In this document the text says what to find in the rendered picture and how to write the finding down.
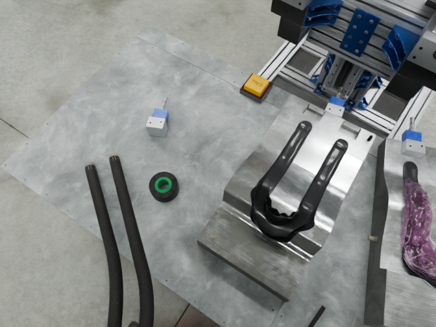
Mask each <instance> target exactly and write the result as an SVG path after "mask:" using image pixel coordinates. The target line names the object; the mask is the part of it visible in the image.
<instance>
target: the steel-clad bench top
mask: <svg viewBox="0 0 436 327"><path fill-rule="evenodd" d="M250 75H251V74H250V73H247V72H246V71H243V70H242V69H239V68H238V67H236V66H233V65H231V64H229V63H227V62H225V61H223V60H221V59H219V58H217V57H215V56H213V55H211V54H209V53H206V52H204V51H202V50H200V49H198V48H196V47H194V46H192V45H190V44H188V43H186V42H184V41H182V40H179V39H178V38H175V37H174V36H172V35H170V34H168V33H166V32H164V31H162V30H160V29H157V28H156V27H153V26H151V25H149V24H147V23H146V24H144V26H142V28H140V30H139V31H137V33H135V35H133V37H131V39H129V41H128V42H127V43H126V44H124V46H122V48H120V50H118V52H116V54H114V55H113V56H112V57H111V58H110V59H109V60H108V61H107V62H106V63H105V64H104V65H103V66H102V67H101V68H100V69H99V70H98V71H97V72H96V73H95V74H94V75H93V76H92V77H91V78H90V79H89V80H88V81H87V82H86V83H85V84H84V85H83V86H81V87H80V88H79V89H78V90H77V91H76V92H75V93H74V94H73V95H72V96H71V97H70V98H69V99H68V100H67V101H66V102H65V103H64V104H63V105H62V106H61V107H60V108H59V109H58V110H57V111H56V112H55V113H54V114H53V115H52V116H51V117H50V118H49V119H48V120H47V121H46V122H45V123H44V124H43V125H42V126H41V127H40V128H39V129H38V130H37V131H36V132H35V133H34V134H33V135H32V136H31V137H30V138H29V139H28V140H27V141H26V142H25V143H24V144H23V145H22V146H21V147H20V148H18V149H17V150H16V151H15V152H14V153H13V154H12V155H11V156H10V157H9V158H8V159H7V160H6V161H5V162H4V163H3V164H2V165H1V166H0V167H1V168H3V169H4V170H5V171H7V172H8V173H10V174H11V175H12V176H14V177H15V178H17V179H18V180H19V181H20V182H22V183H23V184H25V185H26V186H27V187H29V188H31V190H33V191H34V192H36V193H37V194H39V195H40V196H41V197H43V198H44V199H45V200H47V201H48V202H50V203H51V204H52V205H54V206H55V207H57V208H58V209H59V210H61V211H62V212H64V213H65V214H66V215H68V216H69V217H70V218H72V219H73V220H74V221H76V222H78V224H80V225H82V226H83V227H84V228H85V229H87V230H89V231H90V232H91V233H93V234H94V235H95V236H97V237H98V238H99V239H101V240H103V239H102V235H101V231H100V228H99V223H98V220H97V215H96V212H95V207H94V204H93V199H92V197H91V192H90V187H89V184H88V179H87V176H86V172H85V168H84V165H85V164H86V163H88V162H93V163H94V164H95V168H96V170H97V175H98V177H99V182H100V185H101V189H102V192H103V196H104V200H105V203H106V207H107V210H108V214H109V218H110V222H111V224H112V229H113V231H114V235H115V240H116V243H117V247H118V251H119V253H120V254H122V255H123V256H124V257H126V258H127V259H129V260H130V261H131V262H134V261H133V258H132V253H131V250H130V245H129V242H128V237H127V231H126V228H125V224H124V220H123V215H122V212H121V207H120V204H119V199H118V196H117V191H116V188H115V183H114V178H113V174H112V170H111V167H110V161H109V158H108V157H109V155H110V154H112V153H117V154H118V155H119V159H120V162H121V166H122V169H123V174H124V176H125V181H126V183H127V188H128V192H129V195H130V199H131V203H132V207H133V210H134V215H135V218H136V222H137V225H138V229H139V234H140V236H141V241H142V243H143V248H144V251H145V255H146V259H147V263H148V266H149V270H150V274H151V276H152V277H153V278H155V279H157V281H159V282H160V283H162V284H163V285H164V286H166V287H168V288H169V289H170V290H172V291H173V292H174V293H176V294H177V295H178V296H180V297H181V298H183V299H184V300H185V301H187V302H188V303H190V304H191V305H192V306H194V307H195V308H197V309H198V310H199V311H201V312H202V313H203V314H205V315H206V316H208V317H209V318H210V319H211V320H213V321H215V322H216V323H217V324H219V325H220V326H222V327H308V326H309V324H310V322H311V321H312V320H313V318H314V317H315V316H316V314H317V312H318V311H319V310H320V308H321V306H324V307H325V308H326V309H325V310H324V312H323V313H322V315H321V316H320V318H319V319H318V321H317V322H316V323H315V325H314V327H370V326H367V325H364V324H363V319H364V311H365V296H366V288H367V273H368V265H369V250H370V240H368V239H367V238H368V236H370V235H371V226H372V211H373V203H374V188H375V180H376V165H377V157H378V146H379V145H380V144H381V143H382V141H383V140H384V139H383V138H381V137H379V136H376V138H375V140H374V142H373V143H372V145H371V147H370V149H369V151H368V153H367V155H366V157H365V159H364V161H363V163H362V164H361V167H360V168H359V171H358V172H357V175H356V176H355V178H354V180H353V182H352V184H351V186H350V188H349V190H348V192H347V194H346V196H345V198H344V201H343V203H342V205H341V208H340V210H339V214H338V216H337V219H336V221H335V224H334V226H333V228H332V231H331V232H330V235H329V236H328V238H327V240H326V242H325V244H324V246H323V247H322V248H321V249H320V251H318V252H317V253H316V254H315V255H314V256H313V258H312V259H311V261H310V263H309V265H308V267H307V269H306V271H305V273H304V275H303V277H302V279H301V281H300V283H299V285H298V286H297V288H296V290H295V292H294V294H293V296H292V298H291V300H290V301H289V302H283V300H281V299H279V298H278V297H276V296H275V295H273V294H272V293H270V292H269V291H268V290H266V289H264V288H263V287H262V286H260V285H258V284H257V283H256V282H254V281H252V280H251V279H250V278H248V277H246V276H245V275H243V274H241V273H240V272H239V271H237V270H235V269H234V268H233V267H231V266H229V265H228V264H227V263H225V262H224V261H222V260H220V259H219V258H218V257H216V256H214V255H213V254H212V253H210V252H208V251H207V250H206V249H204V248H202V247H201V246H200V245H198V243H197V238H198V237H199V235H200V233H201V232H202V231H203V229H204V227H205V226H206V225H207V224H208V222H209V220H210V219H211V218H212V216H213V214H214V213H215V211H216V210H217V208H218V207H219V205H220V203H221V202H222V200H223V193H224V189H225V187H226V185H227V183H228V182H229V181H230V179H231V178H232V176H233V175H234V173H235V172H236V171H237V168H238V167H240V166H241V164H242V163H243V162H244V161H245V160H246V159H247V158H248V157H249V156H250V155H251V154H252V152H253V151H254V150H255V149H256V147H257V146H258V145H259V143H260V141H261V140H262V139H263V137H264V135H265V134H266V133H267V131H268V130H269V128H270V127H271V125H272V124H273V122H274V120H275V119H276V118H277V116H278V114H279V113H280V111H281V110H282V108H283V107H284V105H285V104H286V102H287V101H288V100H289V98H290V96H291V95H292V94H291V93H289V92H287V91H284V90H282V89H280V88H278V87H276V86H274V85H272V88H271V90H270V91H269V92H268V94H267V95H266V96H265V98H264V100H262V102H261V103H258V102H256V101H254V100H252V99H250V98H248V97H246V96H244V95H242V94H240V93H239V90H240V88H241V87H242V85H244V83H245V82H246V81H247V79H248V78H249V77H250ZM165 96H167V97H168V99H167V103H166V106H165V110H168V112H169V117H168V120H167V127H168V129H167V134H166V137H165V138H161V137H156V136H150V135H149V132H148V130H147V127H146V125H147V121H148V119H149V116H150V117H152V115H153V112H154V109H155V108H157V109H161V107H162V103H163V100H164V97H165ZM163 171H166V172H169V173H172V174H173V175H175V177H176V179H177V181H178V185H179V192H178V195H177V196H176V197H175V198H174V199H173V200H171V201H169V202H159V201H157V200H156V199H155V198H154V197H153V196H152V194H151V192H150V190H149V182H150V180H151V178H152V177H153V176H154V175H155V174H156V173H159V172H163Z"/></svg>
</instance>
